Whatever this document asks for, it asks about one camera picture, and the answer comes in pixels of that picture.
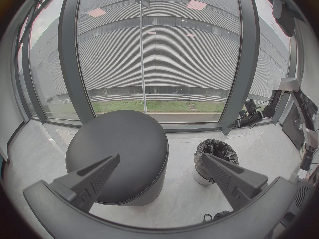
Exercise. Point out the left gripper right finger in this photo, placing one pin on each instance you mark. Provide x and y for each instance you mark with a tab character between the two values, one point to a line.
239	183

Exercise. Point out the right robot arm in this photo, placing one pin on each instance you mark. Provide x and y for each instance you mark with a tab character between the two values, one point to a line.
273	106

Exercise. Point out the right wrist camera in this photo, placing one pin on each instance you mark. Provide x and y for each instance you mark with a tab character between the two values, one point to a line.
250	105

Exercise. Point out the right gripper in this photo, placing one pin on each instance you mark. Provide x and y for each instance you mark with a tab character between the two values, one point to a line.
250	121

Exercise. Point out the window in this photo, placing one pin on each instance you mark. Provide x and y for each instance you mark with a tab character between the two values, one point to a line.
68	58

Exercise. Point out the white trash bin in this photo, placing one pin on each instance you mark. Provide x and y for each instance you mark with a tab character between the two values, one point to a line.
199	178

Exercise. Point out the black plastic bag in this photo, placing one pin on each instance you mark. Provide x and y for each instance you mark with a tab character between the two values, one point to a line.
224	149

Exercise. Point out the dark grey round chair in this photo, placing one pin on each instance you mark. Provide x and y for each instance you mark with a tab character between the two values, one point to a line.
119	133

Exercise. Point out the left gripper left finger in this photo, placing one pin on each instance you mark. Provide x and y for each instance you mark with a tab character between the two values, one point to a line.
84	183

